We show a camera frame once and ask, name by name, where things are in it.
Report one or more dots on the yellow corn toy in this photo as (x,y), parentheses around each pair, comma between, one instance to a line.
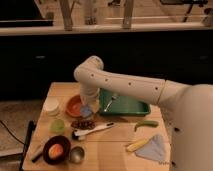
(136,145)

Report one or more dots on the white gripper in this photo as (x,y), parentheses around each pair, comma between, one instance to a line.
(91,99)

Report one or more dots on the green plastic tray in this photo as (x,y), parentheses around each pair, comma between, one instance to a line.
(122,106)

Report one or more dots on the orange fruit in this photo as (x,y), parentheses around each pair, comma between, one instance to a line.
(55,151)

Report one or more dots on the light blue cloth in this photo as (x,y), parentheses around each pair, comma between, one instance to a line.
(154,149)

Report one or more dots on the black side rail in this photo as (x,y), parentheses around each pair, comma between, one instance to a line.
(30,129)

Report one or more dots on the white dish brush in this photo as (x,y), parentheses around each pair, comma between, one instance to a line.
(77,134)

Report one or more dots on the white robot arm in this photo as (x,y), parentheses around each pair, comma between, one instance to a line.
(191,108)

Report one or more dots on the small green cup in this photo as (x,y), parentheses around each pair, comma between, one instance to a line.
(57,127)

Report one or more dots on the white stacked cups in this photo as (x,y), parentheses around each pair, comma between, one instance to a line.
(51,106)

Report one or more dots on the metal fork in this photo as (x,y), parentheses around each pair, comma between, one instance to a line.
(113,97)

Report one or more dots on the dark brown bowl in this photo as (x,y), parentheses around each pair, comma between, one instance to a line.
(64,142)

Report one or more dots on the green banana toy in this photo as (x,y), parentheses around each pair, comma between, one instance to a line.
(146,123)

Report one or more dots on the orange-red bowl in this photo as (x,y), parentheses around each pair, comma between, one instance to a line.
(73,106)

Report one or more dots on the small metal cup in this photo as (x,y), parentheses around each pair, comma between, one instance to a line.
(77,155)

